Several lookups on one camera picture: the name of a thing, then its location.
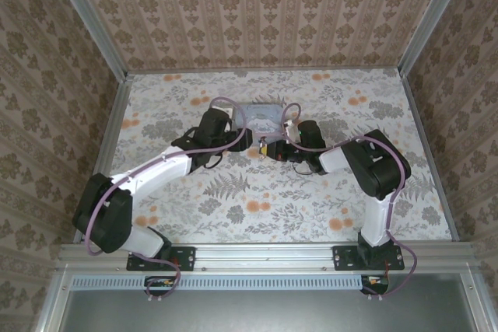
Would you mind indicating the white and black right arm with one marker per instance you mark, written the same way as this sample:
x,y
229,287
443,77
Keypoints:
x,y
385,168

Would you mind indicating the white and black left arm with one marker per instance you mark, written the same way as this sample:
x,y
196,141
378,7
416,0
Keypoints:
x,y
155,170

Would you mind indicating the pastel cartoon tin box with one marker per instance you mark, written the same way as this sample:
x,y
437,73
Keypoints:
x,y
262,116

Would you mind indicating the floral patterned table cover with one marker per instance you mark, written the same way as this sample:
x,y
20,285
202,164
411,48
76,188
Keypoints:
x,y
272,200

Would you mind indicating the grey metal panel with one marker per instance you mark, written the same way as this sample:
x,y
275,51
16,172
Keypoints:
x,y
272,312

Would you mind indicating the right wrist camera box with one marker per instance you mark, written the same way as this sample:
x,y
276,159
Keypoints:
x,y
290,126

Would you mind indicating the aluminium frame back rail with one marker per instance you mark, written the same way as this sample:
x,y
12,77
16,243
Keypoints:
x,y
264,71

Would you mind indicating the aluminium frame side rail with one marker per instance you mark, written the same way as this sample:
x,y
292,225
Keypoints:
x,y
432,153
113,126

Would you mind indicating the aluminium front mounting rail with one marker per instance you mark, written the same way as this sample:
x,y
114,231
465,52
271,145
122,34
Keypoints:
x,y
264,256

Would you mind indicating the aluminium frame corner post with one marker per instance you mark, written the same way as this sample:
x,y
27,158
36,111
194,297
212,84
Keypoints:
x,y
93,25
428,17

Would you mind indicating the aluminium lower frame bar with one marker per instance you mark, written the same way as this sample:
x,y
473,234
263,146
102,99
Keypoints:
x,y
474,301
54,301

